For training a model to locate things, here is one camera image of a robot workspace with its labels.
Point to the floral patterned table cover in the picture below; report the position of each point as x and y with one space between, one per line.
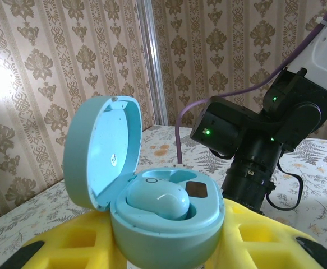
320 179

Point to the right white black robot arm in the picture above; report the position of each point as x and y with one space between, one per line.
326 56

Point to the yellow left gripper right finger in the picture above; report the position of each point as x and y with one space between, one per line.
264 246

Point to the light blue earbud charging case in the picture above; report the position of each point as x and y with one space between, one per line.
166 238

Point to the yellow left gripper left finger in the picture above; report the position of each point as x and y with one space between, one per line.
76 246

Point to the aluminium frame post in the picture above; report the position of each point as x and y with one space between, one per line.
152 56

